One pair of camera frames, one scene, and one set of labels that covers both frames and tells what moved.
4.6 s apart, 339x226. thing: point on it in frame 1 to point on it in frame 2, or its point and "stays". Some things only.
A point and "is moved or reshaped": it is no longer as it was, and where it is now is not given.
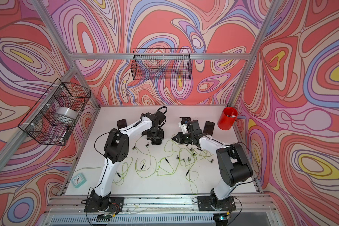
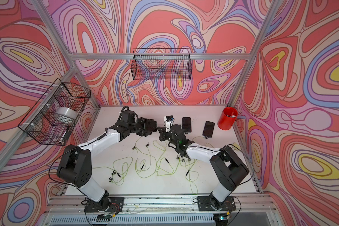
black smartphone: x=208 y=127 stays
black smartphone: x=156 y=141 is moved or reshaped
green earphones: x=134 y=148 stays
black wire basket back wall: x=162 y=64 stays
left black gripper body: x=157 y=134 to x=138 y=128
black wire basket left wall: x=53 y=117 stays
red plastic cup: x=227 y=118 stays
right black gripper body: x=186 y=138 to x=166 y=136
